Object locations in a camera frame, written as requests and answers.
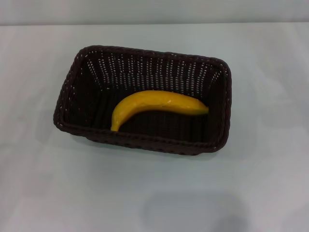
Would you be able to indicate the yellow banana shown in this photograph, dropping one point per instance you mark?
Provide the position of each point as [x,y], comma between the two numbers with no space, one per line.
[149,101]

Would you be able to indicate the dark brown woven basket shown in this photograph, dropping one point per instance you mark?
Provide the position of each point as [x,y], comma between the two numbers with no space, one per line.
[157,137]

